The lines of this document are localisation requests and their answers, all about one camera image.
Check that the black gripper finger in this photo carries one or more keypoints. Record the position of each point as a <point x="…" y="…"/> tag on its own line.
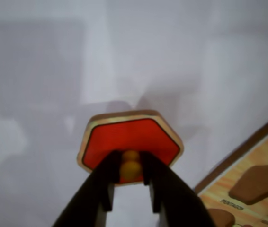
<point x="179" y="201"/>
<point x="96" y="189"/>

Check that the red hexagon piece yellow pin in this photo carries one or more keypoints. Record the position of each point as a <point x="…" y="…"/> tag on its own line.
<point x="129" y="134"/>

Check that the wooden shape puzzle board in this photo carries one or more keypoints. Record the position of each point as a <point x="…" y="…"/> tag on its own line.
<point x="219" y="208"/>

